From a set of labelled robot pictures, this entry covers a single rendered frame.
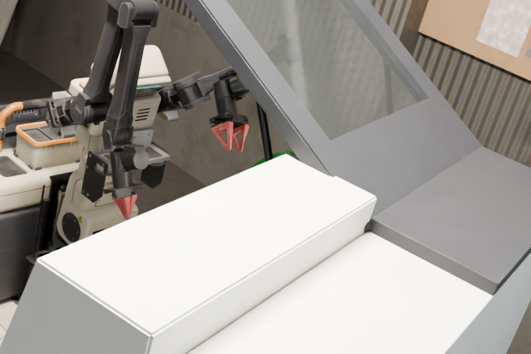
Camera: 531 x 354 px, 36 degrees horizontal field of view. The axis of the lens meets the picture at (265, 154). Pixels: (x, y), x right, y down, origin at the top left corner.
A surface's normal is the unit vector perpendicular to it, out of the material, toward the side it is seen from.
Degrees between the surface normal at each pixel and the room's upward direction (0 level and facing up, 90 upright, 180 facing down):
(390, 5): 90
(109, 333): 90
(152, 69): 42
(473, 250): 0
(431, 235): 0
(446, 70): 90
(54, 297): 90
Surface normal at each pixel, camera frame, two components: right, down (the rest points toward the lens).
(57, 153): 0.70, 0.47
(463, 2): -0.65, 0.15
